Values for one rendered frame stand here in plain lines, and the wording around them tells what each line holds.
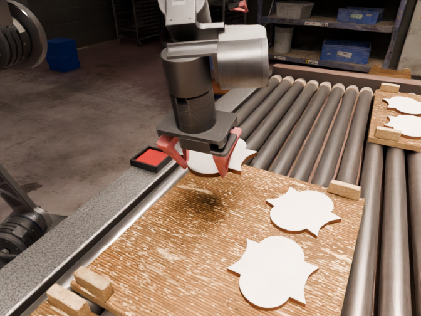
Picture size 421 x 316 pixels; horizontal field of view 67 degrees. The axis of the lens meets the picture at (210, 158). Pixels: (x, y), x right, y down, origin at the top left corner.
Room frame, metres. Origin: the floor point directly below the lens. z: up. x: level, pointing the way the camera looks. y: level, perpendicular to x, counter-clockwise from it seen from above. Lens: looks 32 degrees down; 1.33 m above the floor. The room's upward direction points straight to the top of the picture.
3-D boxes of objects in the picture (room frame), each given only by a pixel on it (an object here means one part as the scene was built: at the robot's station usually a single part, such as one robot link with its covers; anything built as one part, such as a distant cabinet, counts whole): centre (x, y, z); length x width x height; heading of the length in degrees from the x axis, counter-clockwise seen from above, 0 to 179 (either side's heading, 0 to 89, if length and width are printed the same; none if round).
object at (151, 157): (0.65, 0.14, 0.92); 0.06 x 0.06 x 0.01; 64
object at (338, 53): (4.63, -1.89, 0.25); 0.62 x 0.42 x 0.22; 68
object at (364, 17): (4.59, -1.98, 0.72); 0.50 x 0.38 x 0.16; 53
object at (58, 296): (0.26, 0.19, 0.95); 0.06 x 0.02 x 0.03; 63
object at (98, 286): (0.29, 0.16, 0.95); 0.06 x 0.02 x 0.03; 61
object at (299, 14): (5.00, -1.19, 0.74); 0.44 x 0.36 x 0.20; 46
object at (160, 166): (0.65, 0.14, 0.92); 0.08 x 0.08 x 0.02; 64
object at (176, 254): (0.39, -0.05, 0.93); 0.41 x 0.35 x 0.02; 151
